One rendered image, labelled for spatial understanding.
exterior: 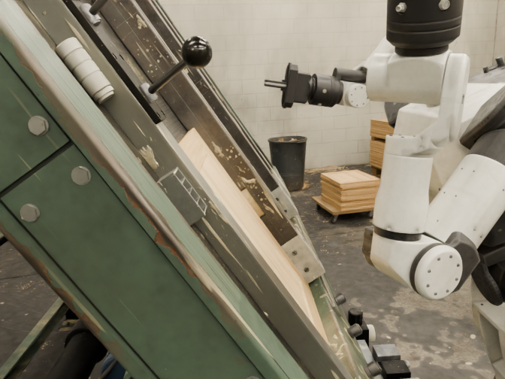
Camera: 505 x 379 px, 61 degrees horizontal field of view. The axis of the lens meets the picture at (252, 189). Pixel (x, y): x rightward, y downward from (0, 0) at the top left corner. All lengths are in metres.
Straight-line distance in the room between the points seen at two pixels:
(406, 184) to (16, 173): 0.46
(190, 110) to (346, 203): 3.37
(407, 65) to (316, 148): 6.15
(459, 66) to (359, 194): 3.72
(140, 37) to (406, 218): 0.68
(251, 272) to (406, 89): 0.33
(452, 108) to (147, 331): 0.43
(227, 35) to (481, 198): 5.78
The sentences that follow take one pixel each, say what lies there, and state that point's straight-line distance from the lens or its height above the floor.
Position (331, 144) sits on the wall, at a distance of 6.81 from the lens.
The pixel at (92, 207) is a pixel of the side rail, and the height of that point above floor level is 1.31.
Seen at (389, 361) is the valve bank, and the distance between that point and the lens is 1.11.
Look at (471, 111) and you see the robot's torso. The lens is 0.87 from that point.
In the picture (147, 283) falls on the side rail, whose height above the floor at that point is 1.24.
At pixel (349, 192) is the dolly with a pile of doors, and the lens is 4.23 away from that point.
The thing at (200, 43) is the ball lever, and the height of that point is 1.45.
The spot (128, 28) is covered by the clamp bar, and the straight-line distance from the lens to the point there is 1.03.
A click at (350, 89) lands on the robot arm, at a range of 1.26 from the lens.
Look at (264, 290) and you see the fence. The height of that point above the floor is 1.10.
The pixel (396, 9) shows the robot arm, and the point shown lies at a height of 1.47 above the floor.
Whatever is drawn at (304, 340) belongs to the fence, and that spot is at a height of 1.02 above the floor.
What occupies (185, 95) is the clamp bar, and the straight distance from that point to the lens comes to 1.01.
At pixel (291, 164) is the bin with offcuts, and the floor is 0.35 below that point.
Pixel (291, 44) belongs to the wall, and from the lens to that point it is 6.54.
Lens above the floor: 1.40
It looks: 14 degrees down
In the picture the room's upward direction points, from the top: 3 degrees counter-clockwise
